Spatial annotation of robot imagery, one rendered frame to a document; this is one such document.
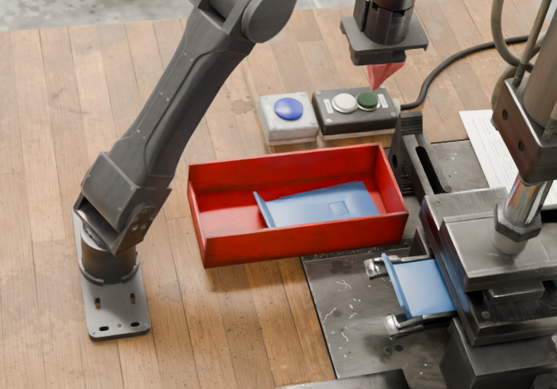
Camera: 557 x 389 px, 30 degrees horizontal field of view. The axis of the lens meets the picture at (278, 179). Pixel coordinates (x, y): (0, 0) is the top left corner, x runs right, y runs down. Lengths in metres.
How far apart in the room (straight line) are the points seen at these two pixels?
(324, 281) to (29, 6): 1.90
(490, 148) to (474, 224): 0.35
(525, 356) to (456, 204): 0.18
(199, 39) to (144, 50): 0.44
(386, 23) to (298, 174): 0.22
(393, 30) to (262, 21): 0.29
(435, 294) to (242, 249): 0.24
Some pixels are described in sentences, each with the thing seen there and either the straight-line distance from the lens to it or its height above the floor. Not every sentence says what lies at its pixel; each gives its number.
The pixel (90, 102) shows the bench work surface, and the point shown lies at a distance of 1.44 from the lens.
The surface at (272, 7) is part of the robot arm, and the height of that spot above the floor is 1.25.
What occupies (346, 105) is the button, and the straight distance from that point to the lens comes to 1.41.
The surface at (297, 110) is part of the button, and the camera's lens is 1.39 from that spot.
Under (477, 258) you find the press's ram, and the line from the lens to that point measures 1.09.
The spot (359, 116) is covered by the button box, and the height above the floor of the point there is 0.93.
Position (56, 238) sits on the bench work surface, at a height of 0.90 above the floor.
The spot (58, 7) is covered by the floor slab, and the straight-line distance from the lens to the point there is 3.00.
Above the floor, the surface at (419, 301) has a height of 0.99.
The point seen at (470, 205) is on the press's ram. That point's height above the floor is 1.04.
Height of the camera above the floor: 1.91
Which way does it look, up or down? 48 degrees down
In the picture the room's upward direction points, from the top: 9 degrees clockwise
